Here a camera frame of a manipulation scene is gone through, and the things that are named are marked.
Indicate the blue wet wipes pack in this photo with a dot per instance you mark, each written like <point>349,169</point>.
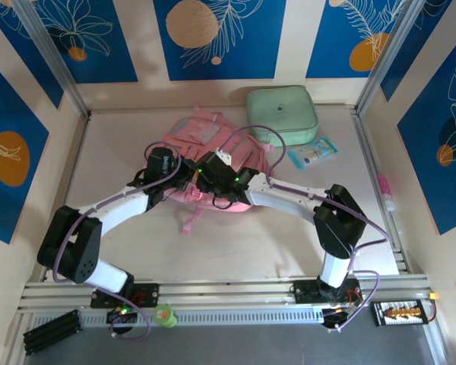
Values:
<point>313,152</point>

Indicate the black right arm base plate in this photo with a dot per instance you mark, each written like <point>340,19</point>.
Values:
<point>304,291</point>

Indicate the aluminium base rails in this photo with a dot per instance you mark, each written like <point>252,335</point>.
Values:
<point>232,291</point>

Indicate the mint green zip pouch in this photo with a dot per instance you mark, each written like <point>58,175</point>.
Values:
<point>279,106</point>

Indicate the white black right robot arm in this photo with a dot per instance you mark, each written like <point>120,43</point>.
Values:
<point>338,224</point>

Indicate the aluminium side rail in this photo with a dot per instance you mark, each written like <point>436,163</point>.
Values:
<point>369,152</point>
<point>76,152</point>

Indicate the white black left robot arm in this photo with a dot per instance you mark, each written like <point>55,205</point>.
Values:
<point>118,207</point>

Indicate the small circuit board green LED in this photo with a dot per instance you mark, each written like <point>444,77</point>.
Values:
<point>121,312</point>

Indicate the small circuit board orange LED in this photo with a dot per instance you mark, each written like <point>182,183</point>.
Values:
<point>342,313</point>

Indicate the black power distribution board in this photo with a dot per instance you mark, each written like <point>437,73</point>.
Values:
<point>399,313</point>

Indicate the aluminium corner post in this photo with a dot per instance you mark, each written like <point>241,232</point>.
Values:
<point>54,57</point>
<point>387,57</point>

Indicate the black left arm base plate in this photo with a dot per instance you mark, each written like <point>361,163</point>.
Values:
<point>148,294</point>

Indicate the yellow power connector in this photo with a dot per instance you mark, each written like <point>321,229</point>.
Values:
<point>435,296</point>

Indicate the pink backpack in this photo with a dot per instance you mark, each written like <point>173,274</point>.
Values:
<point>197,133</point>

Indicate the green cup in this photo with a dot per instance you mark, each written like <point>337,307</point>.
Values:
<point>165,315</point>

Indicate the black ribbed block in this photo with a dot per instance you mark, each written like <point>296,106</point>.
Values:
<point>51,331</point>

